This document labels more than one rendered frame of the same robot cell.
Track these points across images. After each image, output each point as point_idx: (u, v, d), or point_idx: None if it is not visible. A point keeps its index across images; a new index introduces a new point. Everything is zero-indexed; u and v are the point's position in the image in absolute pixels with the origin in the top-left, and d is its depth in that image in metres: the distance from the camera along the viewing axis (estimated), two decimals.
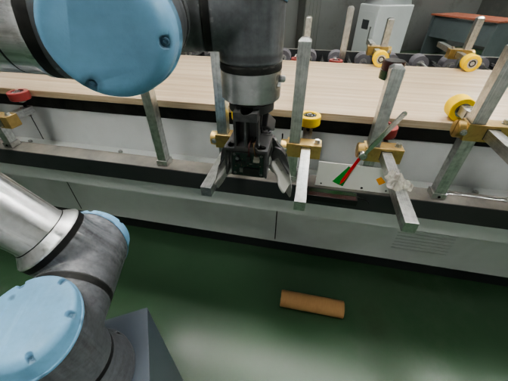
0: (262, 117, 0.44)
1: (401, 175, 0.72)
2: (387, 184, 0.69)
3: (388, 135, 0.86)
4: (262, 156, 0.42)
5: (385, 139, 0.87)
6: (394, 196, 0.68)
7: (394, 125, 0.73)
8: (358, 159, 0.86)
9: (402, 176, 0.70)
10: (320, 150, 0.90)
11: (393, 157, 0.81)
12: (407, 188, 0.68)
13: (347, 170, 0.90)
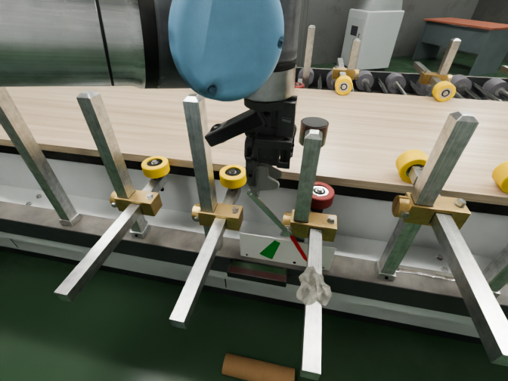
0: None
1: (320, 274, 0.55)
2: (298, 292, 0.53)
3: (321, 205, 0.69)
4: (293, 131, 0.49)
5: (317, 209, 0.70)
6: (305, 311, 0.51)
7: (259, 203, 0.58)
8: (290, 235, 0.69)
9: (319, 280, 0.53)
10: (240, 219, 0.73)
11: (321, 239, 0.64)
12: (321, 301, 0.51)
13: (274, 244, 0.73)
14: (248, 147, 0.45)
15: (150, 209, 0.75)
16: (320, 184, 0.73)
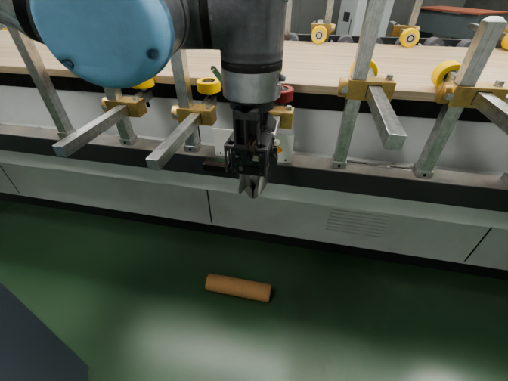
0: (262, 116, 0.44)
1: None
2: None
3: (281, 98, 0.81)
4: (261, 154, 0.42)
5: (278, 103, 0.82)
6: None
7: (222, 81, 0.70)
8: None
9: None
10: (213, 116, 0.84)
11: (279, 119, 0.76)
12: None
13: None
14: None
15: (136, 109, 0.86)
16: (282, 85, 0.85)
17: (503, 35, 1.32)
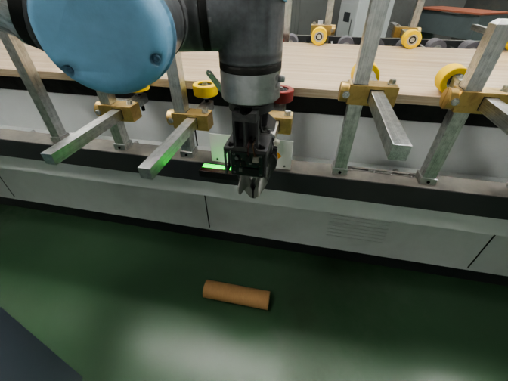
0: (261, 117, 0.44)
1: (273, 133, 0.67)
2: None
3: (281, 99, 0.81)
4: (261, 156, 0.42)
5: (278, 103, 0.82)
6: None
7: (218, 85, 0.67)
8: None
9: None
10: (209, 120, 0.82)
11: None
12: None
13: None
14: None
15: (130, 113, 0.83)
16: (282, 86, 0.85)
17: None
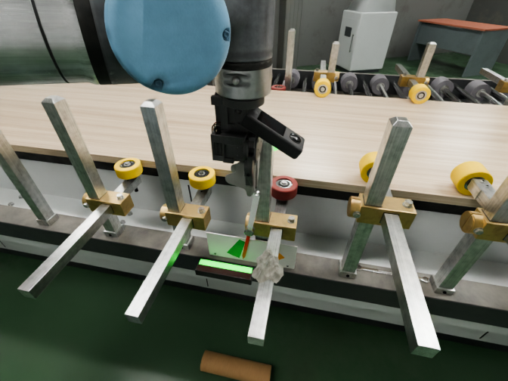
0: (244, 116, 0.44)
1: (276, 256, 0.61)
2: (253, 271, 0.58)
3: (284, 196, 0.74)
4: (213, 137, 0.47)
5: (281, 199, 0.75)
6: (258, 288, 0.56)
7: (255, 204, 0.58)
8: None
9: (273, 261, 0.59)
10: (206, 219, 0.75)
11: None
12: (273, 279, 0.56)
13: (239, 243, 0.76)
14: None
15: (121, 209, 0.77)
16: (285, 178, 0.78)
17: None
